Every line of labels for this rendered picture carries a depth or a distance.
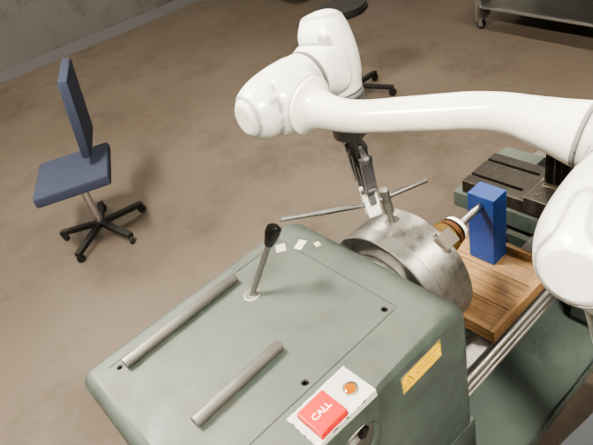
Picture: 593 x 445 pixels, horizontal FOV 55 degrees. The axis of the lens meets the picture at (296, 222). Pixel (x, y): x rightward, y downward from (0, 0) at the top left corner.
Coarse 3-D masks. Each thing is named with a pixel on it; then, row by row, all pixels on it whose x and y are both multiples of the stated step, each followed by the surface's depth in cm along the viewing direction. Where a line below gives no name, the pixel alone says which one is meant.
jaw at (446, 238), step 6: (444, 234) 128; (450, 234) 128; (432, 240) 125; (438, 240) 125; (444, 240) 125; (450, 240) 127; (456, 240) 128; (444, 246) 125; (450, 246) 125; (444, 252) 124
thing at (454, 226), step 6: (438, 222) 143; (444, 222) 143; (450, 222) 142; (456, 222) 142; (438, 228) 141; (444, 228) 140; (450, 228) 140; (456, 228) 141; (456, 234) 140; (462, 234) 141; (462, 240) 142; (456, 246) 140
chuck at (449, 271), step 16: (368, 224) 132; (384, 224) 128; (400, 224) 127; (416, 224) 126; (400, 240) 123; (416, 240) 123; (416, 256) 121; (432, 256) 122; (448, 256) 123; (432, 272) 121; (448, 272) 123; (464, 272) 125; (448, 288) 122; (464, 288) 125; (464, 304) 128
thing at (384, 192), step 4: (380, 188) 125; (384, 188) 124; (380, 192) 124; (384, 192) 124; (388, 192) 124; (380, 196) 125; (384, 196) 124; (388, 196) 124; (384, 200) 125; (388, 200) 125; (384, 204) 125; (388, 204) 125; (392, 204) 126; (384, 208) 126; (388, 208) 126; (392, 208) 126; (388, 212) 126; (392, 212) 126; (388, 216) 128; (392, 216) 127; (388, 220) 128; (392, 220) 128
